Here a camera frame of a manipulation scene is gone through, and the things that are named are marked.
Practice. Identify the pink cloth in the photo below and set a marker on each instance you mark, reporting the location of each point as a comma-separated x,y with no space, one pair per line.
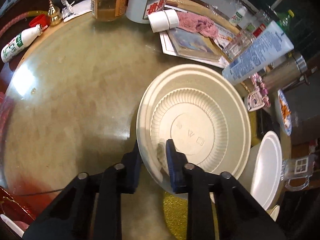
197,25

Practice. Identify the clear jar black lid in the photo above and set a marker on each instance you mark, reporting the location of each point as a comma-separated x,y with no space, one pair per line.
240,42

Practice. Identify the red plate with white sticker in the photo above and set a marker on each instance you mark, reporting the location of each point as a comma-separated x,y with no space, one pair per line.
12,200

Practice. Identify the cream ribbed plastic bowl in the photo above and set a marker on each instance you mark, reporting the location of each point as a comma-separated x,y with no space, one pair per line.
195,120

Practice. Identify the steel thermos flask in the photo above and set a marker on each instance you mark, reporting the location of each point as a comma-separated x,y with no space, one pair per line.
285,72

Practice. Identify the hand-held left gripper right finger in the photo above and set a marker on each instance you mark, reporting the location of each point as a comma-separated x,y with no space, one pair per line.
175,170

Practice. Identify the white milk bottle green label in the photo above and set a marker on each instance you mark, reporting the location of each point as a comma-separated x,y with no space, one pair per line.
17,43

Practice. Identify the glass beer mug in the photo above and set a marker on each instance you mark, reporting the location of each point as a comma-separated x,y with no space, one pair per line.
298,167

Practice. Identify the white car key fob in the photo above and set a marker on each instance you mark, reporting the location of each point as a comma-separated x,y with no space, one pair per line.
255,101

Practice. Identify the small clear plastic packet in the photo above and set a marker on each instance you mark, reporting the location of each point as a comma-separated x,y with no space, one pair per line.
67,11

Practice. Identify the peanut butter jar gold lid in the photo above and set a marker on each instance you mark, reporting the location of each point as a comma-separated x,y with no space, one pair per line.
110,2

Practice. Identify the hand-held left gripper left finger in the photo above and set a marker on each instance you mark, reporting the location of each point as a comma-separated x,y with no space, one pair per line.
130,170

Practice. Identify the blue-rimmed plate with food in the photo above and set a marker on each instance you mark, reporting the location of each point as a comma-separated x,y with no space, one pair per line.
283,115

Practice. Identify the picture booklet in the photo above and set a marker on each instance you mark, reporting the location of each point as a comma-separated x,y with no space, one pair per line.
190,42

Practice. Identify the colourful hula hoop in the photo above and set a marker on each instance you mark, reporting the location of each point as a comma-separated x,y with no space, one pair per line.
10,24

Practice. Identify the small white bottle green label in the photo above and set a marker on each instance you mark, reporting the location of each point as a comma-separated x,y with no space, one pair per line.
237,16

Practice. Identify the white foam bowl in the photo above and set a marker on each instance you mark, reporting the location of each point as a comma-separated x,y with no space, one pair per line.
275,212
266,170

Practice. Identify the black phone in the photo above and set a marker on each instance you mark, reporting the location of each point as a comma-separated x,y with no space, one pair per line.
265,123

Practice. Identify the white blue-print tube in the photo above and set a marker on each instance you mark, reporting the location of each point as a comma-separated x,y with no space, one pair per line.
257,52

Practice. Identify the gold bell ornament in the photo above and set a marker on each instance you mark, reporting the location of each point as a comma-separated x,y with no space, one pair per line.
55,16

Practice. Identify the green plastic bottle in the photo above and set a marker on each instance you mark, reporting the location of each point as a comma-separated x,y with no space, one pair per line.
286,18

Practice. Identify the white liquor bottle red cap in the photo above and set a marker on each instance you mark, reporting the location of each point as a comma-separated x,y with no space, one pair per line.
140,2

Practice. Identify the white paper sheet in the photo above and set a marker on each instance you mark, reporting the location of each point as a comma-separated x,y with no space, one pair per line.
83,6

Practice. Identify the gold glitter round mat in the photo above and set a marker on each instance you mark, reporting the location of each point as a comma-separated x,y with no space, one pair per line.
175,217

